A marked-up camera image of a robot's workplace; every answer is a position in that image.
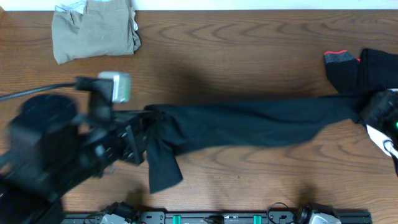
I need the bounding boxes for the folded khaki pants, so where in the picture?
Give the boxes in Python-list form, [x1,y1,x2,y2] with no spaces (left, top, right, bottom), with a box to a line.
[52,0,141,65]

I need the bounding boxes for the black polo shirt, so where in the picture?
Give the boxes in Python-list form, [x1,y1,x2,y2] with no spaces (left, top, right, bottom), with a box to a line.
[146,92,370,194]

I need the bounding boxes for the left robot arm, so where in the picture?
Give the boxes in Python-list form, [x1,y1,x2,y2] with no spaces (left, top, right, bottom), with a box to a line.
[1,75,145,223]

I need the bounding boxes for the black garment with red trim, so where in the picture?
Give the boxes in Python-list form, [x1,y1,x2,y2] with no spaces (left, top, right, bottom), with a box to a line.
[323,49,397,93]

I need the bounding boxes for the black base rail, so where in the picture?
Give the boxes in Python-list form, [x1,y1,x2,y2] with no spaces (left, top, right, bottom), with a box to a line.
[62,202,370,224]

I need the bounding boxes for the white printed t-shirt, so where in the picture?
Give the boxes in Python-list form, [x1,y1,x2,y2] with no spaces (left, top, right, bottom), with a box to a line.
[366,125,397,157]

